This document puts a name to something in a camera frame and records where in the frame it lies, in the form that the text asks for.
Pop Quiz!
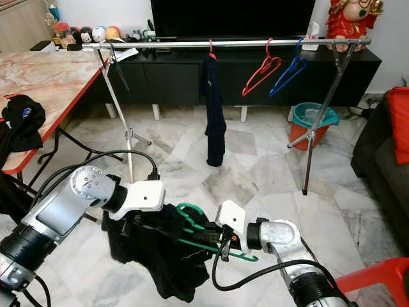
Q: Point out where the green plastic hanger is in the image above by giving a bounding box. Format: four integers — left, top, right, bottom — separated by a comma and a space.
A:
176, 203, 258, 263

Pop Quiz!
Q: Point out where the black shirt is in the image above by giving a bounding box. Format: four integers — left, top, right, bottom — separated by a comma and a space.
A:
101, 203, 205, 303

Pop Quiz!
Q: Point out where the blue plastic hanger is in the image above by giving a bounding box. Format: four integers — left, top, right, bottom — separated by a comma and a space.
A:
268, 36, 309, 98

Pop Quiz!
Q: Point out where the navy blue shirt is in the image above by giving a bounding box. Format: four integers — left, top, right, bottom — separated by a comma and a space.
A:
199, 54, 228, 168

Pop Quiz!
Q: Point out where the red bin teal rim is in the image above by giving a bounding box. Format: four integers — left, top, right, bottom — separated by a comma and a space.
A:
288, 101, 341, 152

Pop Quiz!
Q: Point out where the black television cabinet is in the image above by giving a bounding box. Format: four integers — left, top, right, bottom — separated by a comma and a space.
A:
96, 43, 382, 122

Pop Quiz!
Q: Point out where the black hoodie blue logo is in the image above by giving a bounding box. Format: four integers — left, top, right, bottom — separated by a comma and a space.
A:
0, 94, 47, 224

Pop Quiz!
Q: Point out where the red plastic stool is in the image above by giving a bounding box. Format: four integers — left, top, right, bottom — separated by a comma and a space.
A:
336, 256, 409, 307

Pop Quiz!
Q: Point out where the white paper sheet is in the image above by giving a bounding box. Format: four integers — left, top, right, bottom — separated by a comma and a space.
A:
110, 48, 138, 63

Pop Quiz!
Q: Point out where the grey fabric sofa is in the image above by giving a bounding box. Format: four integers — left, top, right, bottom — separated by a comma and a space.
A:
350, 86, 409, 237

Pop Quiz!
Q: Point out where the marble table red edge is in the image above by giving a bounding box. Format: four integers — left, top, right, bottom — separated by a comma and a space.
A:
0, 50, 111, 212

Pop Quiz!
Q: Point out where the silver metal clothes rack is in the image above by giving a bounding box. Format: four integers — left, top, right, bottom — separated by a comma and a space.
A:
83, 37, 371, 196

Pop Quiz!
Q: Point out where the orange round plush toy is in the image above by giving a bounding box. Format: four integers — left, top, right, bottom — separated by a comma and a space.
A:
105, 24, 122, 40

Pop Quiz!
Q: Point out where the white round plush toy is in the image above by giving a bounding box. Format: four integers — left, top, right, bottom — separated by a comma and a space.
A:
91, 26, 107, 43

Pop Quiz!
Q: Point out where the black round plush toy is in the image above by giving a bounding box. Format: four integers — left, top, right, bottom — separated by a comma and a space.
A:
75, 26, 92, 44

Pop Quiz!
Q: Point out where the small black box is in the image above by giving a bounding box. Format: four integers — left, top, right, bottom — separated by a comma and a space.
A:
30, 40, 53, 52

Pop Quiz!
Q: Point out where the red cushion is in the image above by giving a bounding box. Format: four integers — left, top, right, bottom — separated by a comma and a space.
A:
385, 86, 409, 166

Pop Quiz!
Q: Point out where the white tissue box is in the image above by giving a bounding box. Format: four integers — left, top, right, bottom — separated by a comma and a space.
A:
302, 21, 320, 52

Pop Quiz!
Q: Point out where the black flat television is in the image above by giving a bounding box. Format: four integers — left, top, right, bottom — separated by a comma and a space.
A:
151, 0, 316, 38

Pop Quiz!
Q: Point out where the light wooden cabinet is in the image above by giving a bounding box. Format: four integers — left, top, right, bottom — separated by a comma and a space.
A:
0, 0, 57, 55

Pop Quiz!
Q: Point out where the blue gold trophy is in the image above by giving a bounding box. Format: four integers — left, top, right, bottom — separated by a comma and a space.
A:
46, 0, 61, 23

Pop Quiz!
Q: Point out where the red gold figurine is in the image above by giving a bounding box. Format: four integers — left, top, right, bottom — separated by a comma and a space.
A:
325, 0, 386, 40

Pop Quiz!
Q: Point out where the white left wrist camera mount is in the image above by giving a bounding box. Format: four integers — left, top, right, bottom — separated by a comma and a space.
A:
105, 179, 165, 221

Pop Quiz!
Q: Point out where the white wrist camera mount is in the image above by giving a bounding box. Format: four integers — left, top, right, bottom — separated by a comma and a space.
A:
105, 179, 165, 221
215, 200, 250, 240

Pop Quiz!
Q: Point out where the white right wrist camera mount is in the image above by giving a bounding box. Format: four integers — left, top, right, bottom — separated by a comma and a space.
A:
215, 200, 250, 240

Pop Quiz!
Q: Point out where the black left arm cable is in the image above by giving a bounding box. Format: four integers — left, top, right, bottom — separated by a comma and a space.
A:
32, 149, 160, 212

